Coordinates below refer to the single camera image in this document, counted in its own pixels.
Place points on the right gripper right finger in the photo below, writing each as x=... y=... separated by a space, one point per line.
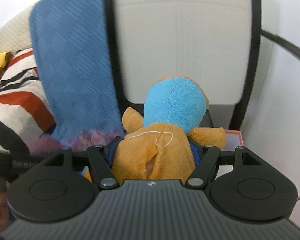
x=205 y=160

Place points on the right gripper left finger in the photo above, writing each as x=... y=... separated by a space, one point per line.
x=101 y=159

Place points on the orange bear plush blue hood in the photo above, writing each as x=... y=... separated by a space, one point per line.
x=156 y=145

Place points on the pink storage box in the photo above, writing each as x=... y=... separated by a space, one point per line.
x=234 y=139

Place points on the blue textured blanket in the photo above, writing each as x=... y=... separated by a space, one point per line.
x=70 y=44

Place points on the beige bedside cabinet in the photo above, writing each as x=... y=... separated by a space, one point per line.
x=185 y=42

